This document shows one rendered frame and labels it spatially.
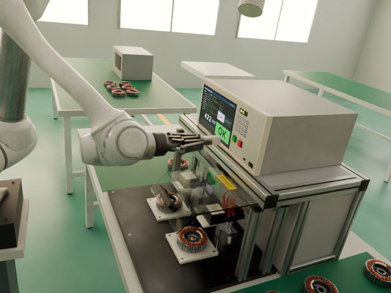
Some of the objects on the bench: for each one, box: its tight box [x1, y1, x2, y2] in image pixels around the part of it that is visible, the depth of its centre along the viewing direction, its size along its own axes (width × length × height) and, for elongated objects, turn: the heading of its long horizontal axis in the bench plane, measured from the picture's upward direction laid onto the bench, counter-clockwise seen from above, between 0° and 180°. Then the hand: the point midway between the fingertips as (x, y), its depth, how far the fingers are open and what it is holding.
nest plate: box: [165, 227, 218, 265], centre depth 123 cm, size 15×15×1 cm
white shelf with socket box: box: [181, 61, 255, 80], centre depth 222 cm, size 35×37×46 cm
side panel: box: [277, 191, 366, 277], centre depth 118 cm, size 28×3×32 cm, turn 99°
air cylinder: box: [215, 222, 237, 246], centre depth 128 cm, size 5×8×6 cm
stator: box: [176, 226, 208, 253], centre depth 122 cm, size 11×11×4 cm
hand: (210, 140), depth 110 cm, fingers closed
